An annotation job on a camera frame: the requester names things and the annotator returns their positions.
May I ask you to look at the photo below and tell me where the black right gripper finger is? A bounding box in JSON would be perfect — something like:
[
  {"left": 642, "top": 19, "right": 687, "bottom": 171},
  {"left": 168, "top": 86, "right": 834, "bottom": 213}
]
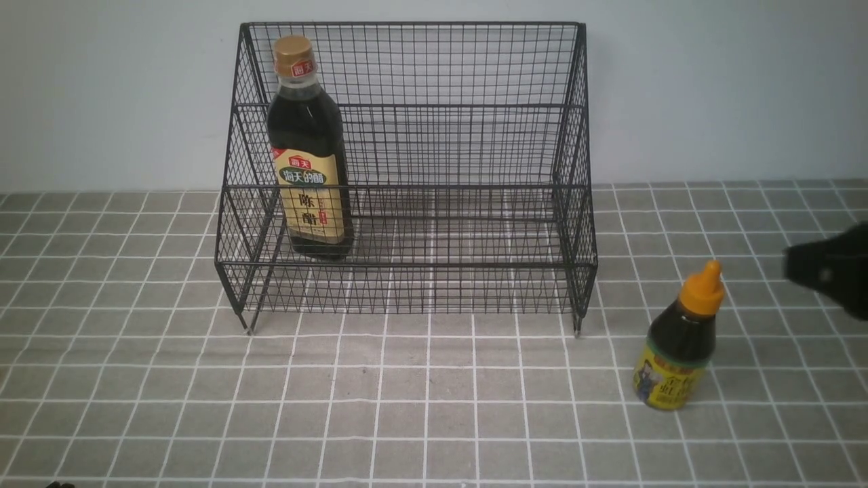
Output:
[{"left": 784, "top": 222, "right": 867, "bottom": 321}]

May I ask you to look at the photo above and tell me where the dark vinegar bottle gold cap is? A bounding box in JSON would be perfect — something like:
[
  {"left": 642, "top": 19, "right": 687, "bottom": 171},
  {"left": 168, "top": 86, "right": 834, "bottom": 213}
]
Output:
[{"left": 266, "top": 36, "right": 355, "bottom": 262}]

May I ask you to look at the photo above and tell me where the oyster sauce bottle orange cap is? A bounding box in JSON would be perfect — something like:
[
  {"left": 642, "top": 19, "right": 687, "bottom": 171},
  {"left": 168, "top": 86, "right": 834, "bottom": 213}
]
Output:
[{"left": 633, "top": 260, "right": 725, "bottom": 411}]

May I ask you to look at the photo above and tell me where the black wire mesh shelf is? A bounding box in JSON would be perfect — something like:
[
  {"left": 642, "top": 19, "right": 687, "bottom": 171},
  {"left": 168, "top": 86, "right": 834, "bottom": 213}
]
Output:
[{"left": 214, "top": 21, "right": 598, "bottom": 333}]

